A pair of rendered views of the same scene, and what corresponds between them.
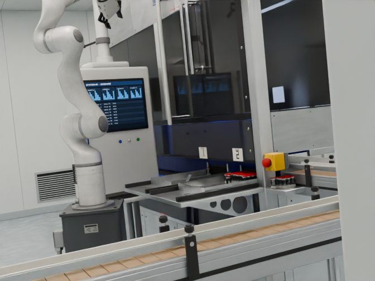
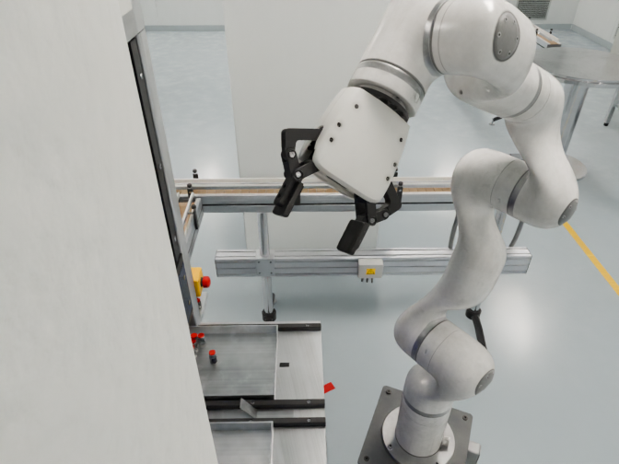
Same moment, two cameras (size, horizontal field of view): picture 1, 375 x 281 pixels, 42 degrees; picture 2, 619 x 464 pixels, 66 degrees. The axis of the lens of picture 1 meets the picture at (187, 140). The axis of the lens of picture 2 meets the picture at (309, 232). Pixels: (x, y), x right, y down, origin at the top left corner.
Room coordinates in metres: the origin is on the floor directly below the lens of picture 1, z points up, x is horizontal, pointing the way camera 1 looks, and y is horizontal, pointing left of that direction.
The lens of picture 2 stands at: (2.94, 0.49, 2.05)
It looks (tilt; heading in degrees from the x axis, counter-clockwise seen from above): 36 degrees down; 205
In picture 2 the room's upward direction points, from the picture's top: straight up
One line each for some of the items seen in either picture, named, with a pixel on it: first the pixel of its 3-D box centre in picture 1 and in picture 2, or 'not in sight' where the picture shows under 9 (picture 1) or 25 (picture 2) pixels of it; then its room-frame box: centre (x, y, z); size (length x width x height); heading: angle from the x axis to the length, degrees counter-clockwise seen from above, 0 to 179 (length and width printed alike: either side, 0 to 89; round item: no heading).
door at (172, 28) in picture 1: (180, 66); not in sight; (2.75, 0.00, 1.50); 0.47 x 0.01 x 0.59; 26
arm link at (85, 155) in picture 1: (80, 139); (447, 373); (2.20, 0.48, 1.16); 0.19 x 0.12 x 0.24; 63
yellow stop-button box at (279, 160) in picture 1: (275, 161); (191, 282); (2.05, -0.36, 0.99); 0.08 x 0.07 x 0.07; 116
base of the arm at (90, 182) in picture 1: (91, 185); (422, 417); (2.18, 0.45, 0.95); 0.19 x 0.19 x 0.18
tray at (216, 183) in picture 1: (223, 183); (219, 361); (2.22, -0.15, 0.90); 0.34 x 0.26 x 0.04; 116
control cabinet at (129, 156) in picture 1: (111, 128); not in sight; (2.94, 0.45, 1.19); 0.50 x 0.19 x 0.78; 125
